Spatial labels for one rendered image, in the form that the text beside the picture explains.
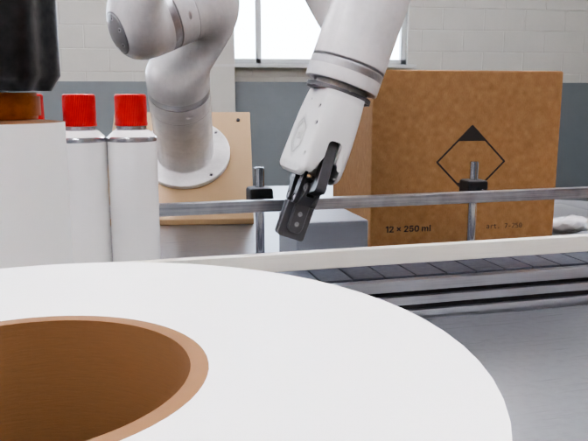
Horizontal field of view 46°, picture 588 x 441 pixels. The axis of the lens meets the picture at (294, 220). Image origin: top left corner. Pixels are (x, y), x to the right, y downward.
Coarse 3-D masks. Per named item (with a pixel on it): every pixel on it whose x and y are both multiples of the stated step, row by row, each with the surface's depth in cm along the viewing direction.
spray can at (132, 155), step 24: (120, 96) 70; (144, 96) 72; (120, 120) 71; (144, 120) 72; (120, 144) 70; (144, 144) 71; (120, 168) 71; (144, 168) 71; (120, 192) 71; (144, 192) 72; (120, 216) 72; (144, 216) 72; (120, 240) 72; (144, 240) 72
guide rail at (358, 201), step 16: (432, 192) 87; (448, 192) 87; (464, 192) 87; (480, 192) 88; (496, 192) 88; (512, 192) 89; (528, 192) 89; (544, 192) 90; (560, 192) 91; (576, 192) 91; (160, 208) 78; (176, 208) 78; (192, 208) 78; (208, 208) 79; (224, 208) 79; (240, 208) 80; (256, 208) 80; (272, 208) 81; (320, 208) 82; (336, 208) 83
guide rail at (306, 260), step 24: (480, 240) 81; (504, 240) 81; (528, 240) 82; (552, 240) 82; (576, 240) 83; (216, 264) 72; (240, 264) 73; (264, 264) 74; (288, 264) 74; (312, 264) 75; (336, 264) 76; (360, 264) 76; (384, 264) 77
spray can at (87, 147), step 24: (72, 96) 69; (72, 120) 70; (72, 144) 69; (96, 144) 70; (72, 168) 70; (96, 168) 70; (72, 192) 70; (96, 192) 71; (72, 216) 70; (96, 216) 71; (72, 240) 71; (96, 240) 71
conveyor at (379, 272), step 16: (512, 256) 88; (528, 256) 88; (544, 256) 88; (560, 256) 88; (576, 256) 88; (288, 272) 80; (304, 272) 80; (320, 272) 80; (336, 272) 80; (352, 272) 80; (368, 272) 80; (384, 272) 80; (400, 272) 80; (416, 272) 80; (432, 272) 80; (448, 272) 80; (464, 272) 80
